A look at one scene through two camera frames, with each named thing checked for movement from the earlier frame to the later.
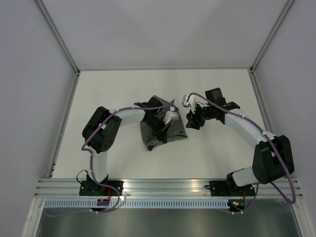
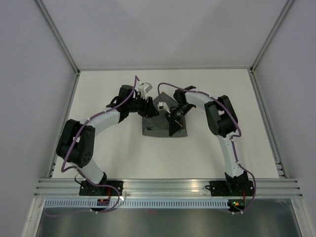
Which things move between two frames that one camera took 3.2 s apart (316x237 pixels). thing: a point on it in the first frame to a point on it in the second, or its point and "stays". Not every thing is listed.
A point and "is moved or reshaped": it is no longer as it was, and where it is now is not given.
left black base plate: x=92 y=188 stays
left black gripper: x=162 y=132 to x=148 y=109
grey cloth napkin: x=175 y=131 is moved or reshaped
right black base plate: x=227 y=188 stays
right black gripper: x=192 y=118 to x=174 y=125
